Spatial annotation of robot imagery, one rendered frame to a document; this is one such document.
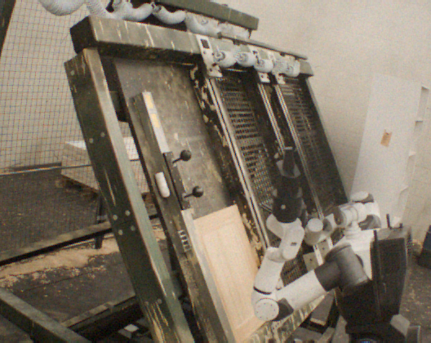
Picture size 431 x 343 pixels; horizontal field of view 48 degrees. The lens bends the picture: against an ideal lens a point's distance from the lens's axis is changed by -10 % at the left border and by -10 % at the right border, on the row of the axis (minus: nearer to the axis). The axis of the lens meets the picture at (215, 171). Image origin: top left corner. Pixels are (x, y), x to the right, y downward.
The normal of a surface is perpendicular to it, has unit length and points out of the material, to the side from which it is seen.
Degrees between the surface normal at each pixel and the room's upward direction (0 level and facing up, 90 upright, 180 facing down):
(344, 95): 90
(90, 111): 90
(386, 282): 90
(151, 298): 90
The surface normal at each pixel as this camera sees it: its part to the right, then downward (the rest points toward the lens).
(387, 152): -0.54, 0.09
